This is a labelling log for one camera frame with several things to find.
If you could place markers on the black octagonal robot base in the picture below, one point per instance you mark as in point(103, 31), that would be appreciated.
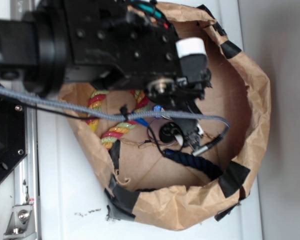
point(12, 136)

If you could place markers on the aluminium rail frame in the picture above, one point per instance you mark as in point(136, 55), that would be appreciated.
point(26, 180)

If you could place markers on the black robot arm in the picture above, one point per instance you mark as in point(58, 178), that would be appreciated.
point(35, 48)

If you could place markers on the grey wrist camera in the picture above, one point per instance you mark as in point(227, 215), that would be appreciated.
point(193, 59)

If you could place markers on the multicolour twisted rope toy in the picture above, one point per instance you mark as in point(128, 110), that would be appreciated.
point(114, 133)

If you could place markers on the metal corner bracket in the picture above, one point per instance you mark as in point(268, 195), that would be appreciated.
point(21, 223)

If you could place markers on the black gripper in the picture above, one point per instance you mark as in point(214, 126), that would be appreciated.
point(127, 45)

